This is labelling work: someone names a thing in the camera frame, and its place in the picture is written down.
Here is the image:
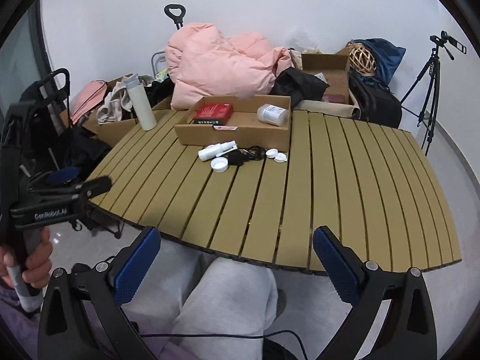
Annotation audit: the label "dark blue fabric bag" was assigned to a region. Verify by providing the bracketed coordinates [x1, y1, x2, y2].
[349, 38, 406, 89]

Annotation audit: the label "black backpack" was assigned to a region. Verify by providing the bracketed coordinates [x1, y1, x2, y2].
[348, 69, 402, 128]

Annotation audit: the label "pink cartoon notebook case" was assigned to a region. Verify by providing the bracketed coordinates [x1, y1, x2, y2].
[212, 125, 239, 131]

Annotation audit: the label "person's grey trousers legs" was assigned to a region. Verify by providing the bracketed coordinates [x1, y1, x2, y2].
[123, 241, 278, 359]

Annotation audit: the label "folding slatted camping table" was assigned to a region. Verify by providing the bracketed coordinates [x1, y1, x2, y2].
[92, 111, 461, 272]

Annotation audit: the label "white spray bottle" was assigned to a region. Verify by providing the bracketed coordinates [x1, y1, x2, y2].
[198, 141, 238, 162]

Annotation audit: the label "person's left hand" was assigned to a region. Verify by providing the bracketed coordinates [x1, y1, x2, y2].
[1, 228, 53, 289]

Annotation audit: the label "black garment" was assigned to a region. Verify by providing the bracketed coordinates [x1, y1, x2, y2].
[269, 67, 329, 109]

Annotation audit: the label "cardboard box with clothes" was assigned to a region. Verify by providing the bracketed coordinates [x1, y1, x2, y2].
[74, 76, 174, 147]

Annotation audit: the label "black usb cable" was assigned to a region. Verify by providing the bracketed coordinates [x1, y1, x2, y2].
[226, 145, 267, 168]

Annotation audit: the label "round white jar lid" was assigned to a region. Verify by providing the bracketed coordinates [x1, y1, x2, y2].
[210, 157, 229, 173]

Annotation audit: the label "open cardboard box behind table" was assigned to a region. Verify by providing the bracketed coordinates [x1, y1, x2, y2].
[296, 48, 361, 119]

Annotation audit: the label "white insulated water bottle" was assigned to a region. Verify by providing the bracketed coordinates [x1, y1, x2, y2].
[122, 75, 156, 131]

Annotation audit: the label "pink puffy down jacket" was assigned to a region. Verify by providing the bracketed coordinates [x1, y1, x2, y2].
[165, 23, 293, 110]

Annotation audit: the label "pink bag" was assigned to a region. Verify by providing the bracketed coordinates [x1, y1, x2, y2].
[70, 80, 107, 124]

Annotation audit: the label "woven rattan ball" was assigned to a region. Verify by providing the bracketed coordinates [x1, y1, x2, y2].
[346, 42, 377, 77]

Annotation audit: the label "black camera tripod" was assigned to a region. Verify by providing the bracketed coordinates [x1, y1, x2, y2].
[400, 30, 467, 156]

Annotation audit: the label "black cart handle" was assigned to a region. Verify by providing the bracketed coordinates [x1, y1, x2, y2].
[163, 3, 186, 29]

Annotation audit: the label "white contact lens case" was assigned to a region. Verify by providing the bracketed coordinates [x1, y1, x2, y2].
[265, 149, 288, 164]

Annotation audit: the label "grey metal chair frame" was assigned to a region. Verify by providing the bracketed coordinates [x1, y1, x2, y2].
[151, 50, 167, 79]

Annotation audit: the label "beige clothing bundle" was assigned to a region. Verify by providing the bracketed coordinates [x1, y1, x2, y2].
[96, 76, 134, 125]

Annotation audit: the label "black folding cart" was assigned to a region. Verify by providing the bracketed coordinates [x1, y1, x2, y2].
[1, 68, 108, 242]

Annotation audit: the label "red rectangular box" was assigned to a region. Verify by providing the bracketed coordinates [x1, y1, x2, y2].
[193, 103, 233, 126]

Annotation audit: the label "brown cardboard tray box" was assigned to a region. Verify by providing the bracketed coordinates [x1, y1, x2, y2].
[175, 95, 291, 151]

